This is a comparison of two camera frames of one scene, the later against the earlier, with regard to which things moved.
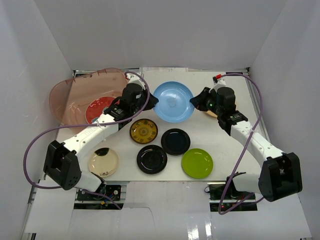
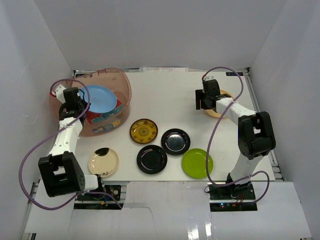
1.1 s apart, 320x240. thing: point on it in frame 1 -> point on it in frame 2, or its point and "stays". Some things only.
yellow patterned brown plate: x=143 y=131 stays
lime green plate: x=197 y=163 stays
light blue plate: x=174 y=105 -> x=102 y=99
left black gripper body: x=146 y=100 -> x=81 y=104
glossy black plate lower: x=152 y=159 stays
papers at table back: x=163 y=69 stays
